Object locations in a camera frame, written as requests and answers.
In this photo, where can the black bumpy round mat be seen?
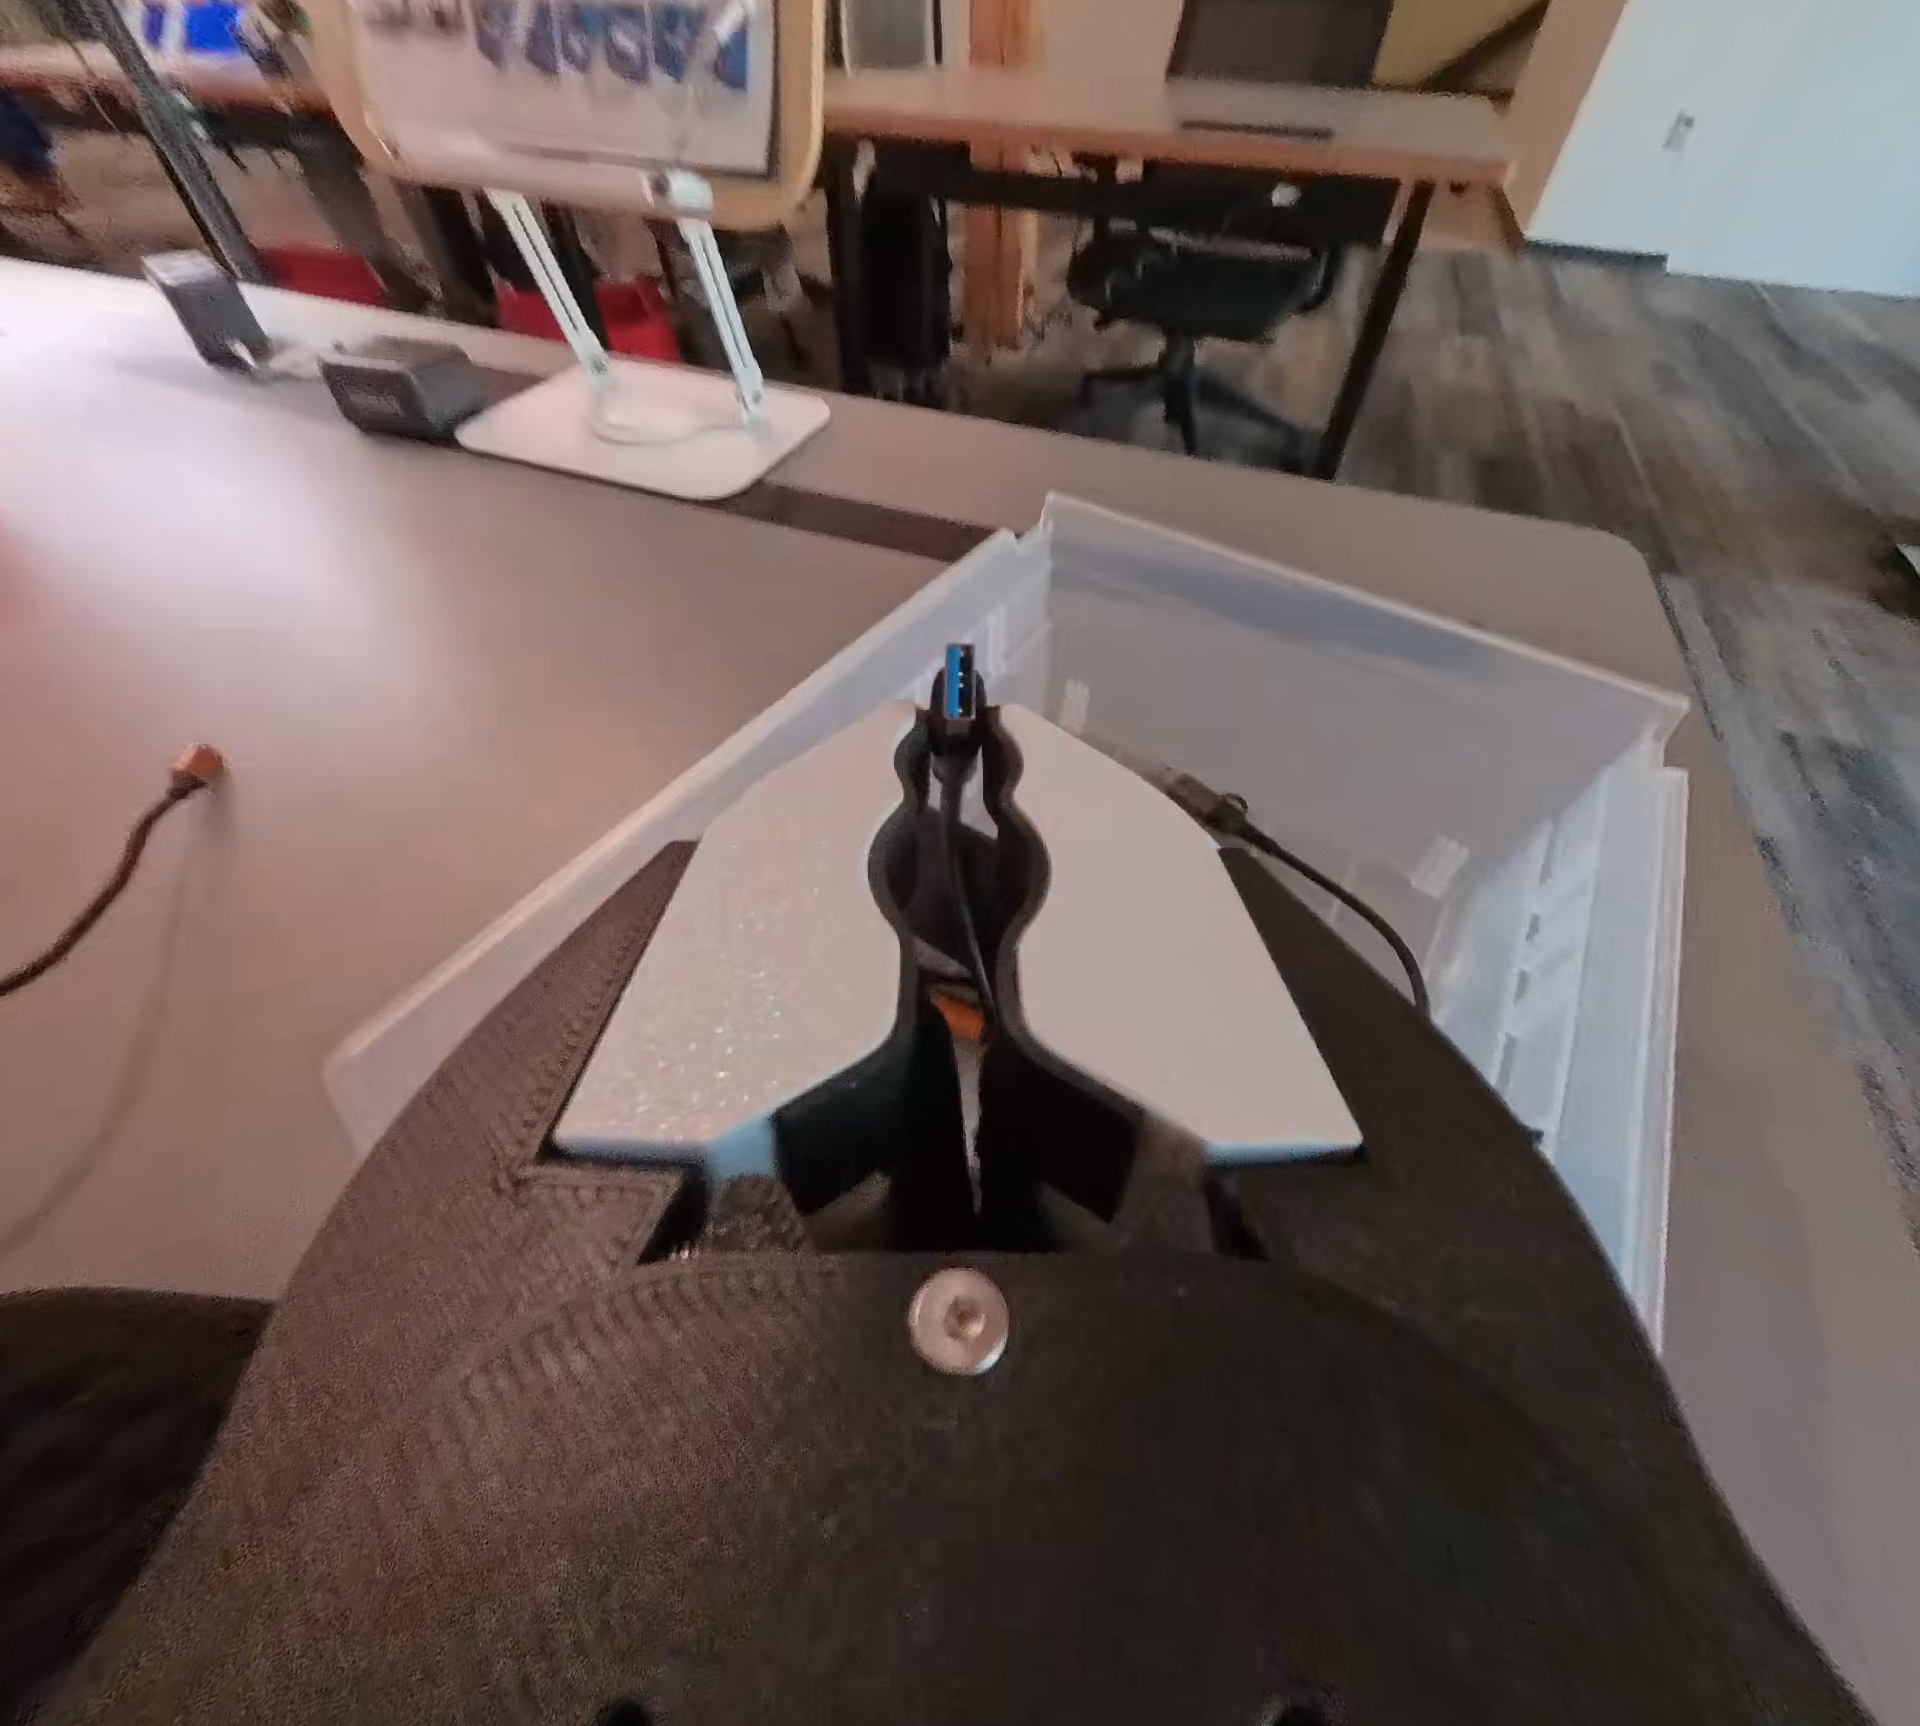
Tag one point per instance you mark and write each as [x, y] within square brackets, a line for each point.
[105, 1457]

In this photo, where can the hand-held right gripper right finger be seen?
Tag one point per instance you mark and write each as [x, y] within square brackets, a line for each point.
[1170, 991]

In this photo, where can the black light panel on stand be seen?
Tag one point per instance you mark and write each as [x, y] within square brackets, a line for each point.
[135, 91]

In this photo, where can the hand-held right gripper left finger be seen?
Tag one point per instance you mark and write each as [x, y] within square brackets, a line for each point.
[735, 991]

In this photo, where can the dark grey small box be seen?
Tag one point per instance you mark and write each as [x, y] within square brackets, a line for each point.
[399, 390]

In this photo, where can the blue small bin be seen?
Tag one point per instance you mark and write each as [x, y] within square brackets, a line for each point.
[194, 26]

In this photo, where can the white plastic bin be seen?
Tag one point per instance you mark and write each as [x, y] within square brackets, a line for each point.
[1274, 661]

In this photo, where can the black office chair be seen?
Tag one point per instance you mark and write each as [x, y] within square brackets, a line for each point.
[1201, 270]
[1291, 8]

